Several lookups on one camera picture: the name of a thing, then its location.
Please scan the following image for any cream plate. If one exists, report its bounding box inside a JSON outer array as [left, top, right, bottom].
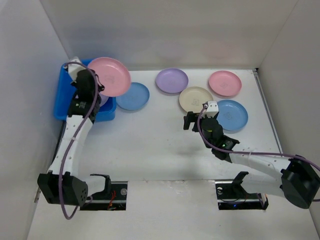
[[178, 86, 214, 113]]

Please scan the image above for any pink plate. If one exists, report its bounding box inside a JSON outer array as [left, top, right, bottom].
[[208, 70, 242, 97], [88, 57, 131, 97]]

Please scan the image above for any light blue plate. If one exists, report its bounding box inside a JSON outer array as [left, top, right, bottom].
[[116, 82, 150, 111]]

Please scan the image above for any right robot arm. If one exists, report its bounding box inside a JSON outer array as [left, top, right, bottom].
[[183, 111, 320, 210]]

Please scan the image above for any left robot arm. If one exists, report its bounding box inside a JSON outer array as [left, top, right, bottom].
[[37, 69, 113, 206]]

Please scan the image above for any blue plastic bin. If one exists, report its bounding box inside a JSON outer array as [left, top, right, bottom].
[[53, 60, 116, 122]]

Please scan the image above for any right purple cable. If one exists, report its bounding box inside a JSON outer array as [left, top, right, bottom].
[[196, 103, 320, 202]]

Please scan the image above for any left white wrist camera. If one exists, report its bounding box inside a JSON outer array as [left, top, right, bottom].
[[63, 56, 85, 82]]

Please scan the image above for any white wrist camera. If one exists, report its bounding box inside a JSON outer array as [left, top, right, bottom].
[[202, 100, 219, 118], [63, 56, 85, 82]]

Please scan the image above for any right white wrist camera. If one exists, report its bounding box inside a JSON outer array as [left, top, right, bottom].
[[202, 100, 219, 118]]

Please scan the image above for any left aluminium table rail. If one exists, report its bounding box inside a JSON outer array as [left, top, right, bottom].
[[51, 120, 66, 164]]

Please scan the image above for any aluminium table rail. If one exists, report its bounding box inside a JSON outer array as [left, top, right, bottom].
[[51, 120, 66, 164], [252, 68, 283, 153]]

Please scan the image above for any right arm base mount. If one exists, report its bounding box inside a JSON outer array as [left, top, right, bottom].
[[214, 171, 269, 211]]

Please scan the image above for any right aluminium table rail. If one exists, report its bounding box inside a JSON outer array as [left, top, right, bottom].
[[252, 68, 283, 153]]

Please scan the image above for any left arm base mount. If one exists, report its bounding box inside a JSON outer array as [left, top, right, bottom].
[[80, 174, 128, 211]]

